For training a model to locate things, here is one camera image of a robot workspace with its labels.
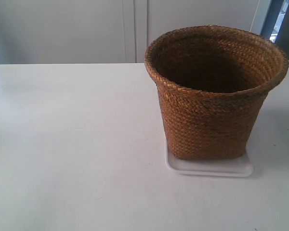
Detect brown woven wicker basket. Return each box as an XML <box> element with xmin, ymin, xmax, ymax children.
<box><xmin>144</xmin><ymin>25</ymin><xmax>289</xmax><ymax>160</ymax></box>

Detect white plastic tray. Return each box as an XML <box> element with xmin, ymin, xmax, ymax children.
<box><xmin>165</xmin><ymin>145</ymin><xmax>254</xmax><ymax>178</ymax></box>

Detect white cabinet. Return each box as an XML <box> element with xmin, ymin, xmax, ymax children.
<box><xmin>0</xmin><ymin>0</ymin><xmax>270</xmax><ymax>64</ymax></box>

